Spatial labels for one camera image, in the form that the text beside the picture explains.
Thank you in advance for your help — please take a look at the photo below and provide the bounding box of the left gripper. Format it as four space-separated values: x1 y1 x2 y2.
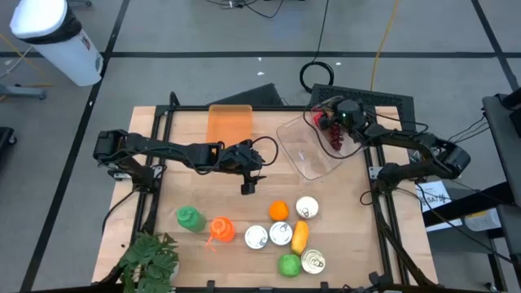
221 142 268 195

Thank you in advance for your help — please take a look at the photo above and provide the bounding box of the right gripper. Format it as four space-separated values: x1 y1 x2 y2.
322 97 368 133

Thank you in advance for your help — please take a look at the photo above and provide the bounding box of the dark red grape bunch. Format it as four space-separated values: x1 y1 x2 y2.
327 121 346 151

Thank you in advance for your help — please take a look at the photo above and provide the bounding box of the orange fruit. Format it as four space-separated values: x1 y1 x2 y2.
269 199 291 222

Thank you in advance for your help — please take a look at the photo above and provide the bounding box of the green apple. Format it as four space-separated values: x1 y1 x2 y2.
278 253 302 278

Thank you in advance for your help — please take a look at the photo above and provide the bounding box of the gold tin can blue label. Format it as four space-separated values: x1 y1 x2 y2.
300 248 326 274

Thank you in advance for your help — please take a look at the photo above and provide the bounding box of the clear plastic bin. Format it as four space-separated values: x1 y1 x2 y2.
275 113 343 181
310 95 366 159

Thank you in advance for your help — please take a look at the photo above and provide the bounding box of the orange cup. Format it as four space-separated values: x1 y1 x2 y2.
205 216 236 250

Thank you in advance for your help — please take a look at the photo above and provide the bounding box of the black perforated case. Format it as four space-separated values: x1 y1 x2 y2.
309 83 416 131

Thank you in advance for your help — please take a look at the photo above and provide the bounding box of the orange translucent plastic bin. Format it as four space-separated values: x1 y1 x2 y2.
205 104 253 146

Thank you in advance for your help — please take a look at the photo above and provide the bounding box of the green cup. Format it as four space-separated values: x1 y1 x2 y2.
175 205 207 234

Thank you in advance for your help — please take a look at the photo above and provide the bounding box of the black flat panel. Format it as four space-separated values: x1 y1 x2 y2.
209 83 286 107

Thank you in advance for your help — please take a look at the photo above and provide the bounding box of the green leafy plant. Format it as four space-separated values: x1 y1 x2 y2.
117 230 180 293

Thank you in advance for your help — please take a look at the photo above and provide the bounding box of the white paper sheet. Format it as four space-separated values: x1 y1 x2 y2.
415 180 464 233

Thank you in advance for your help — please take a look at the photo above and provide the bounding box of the grey cart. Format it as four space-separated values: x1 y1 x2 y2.
482 87 521 196

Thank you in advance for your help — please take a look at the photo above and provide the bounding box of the clear plastic container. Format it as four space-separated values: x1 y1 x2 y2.
463 209 501 232

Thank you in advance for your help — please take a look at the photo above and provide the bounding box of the white trash bin black liner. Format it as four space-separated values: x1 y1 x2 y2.
10 0 103 87

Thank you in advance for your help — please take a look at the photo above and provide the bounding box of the grey stand base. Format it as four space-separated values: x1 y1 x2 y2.
0 81 46 101

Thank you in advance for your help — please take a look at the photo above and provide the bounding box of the black coiled cable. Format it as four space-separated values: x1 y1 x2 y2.
299 0 335 94

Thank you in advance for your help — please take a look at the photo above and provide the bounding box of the black aluminium table frame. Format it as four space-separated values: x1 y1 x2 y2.
134 91 439 293

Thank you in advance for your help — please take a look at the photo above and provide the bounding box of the yellow cable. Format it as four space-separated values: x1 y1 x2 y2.
370 0 401 92

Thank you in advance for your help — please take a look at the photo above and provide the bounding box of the black cable bundle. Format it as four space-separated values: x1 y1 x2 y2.
360 189 436 288

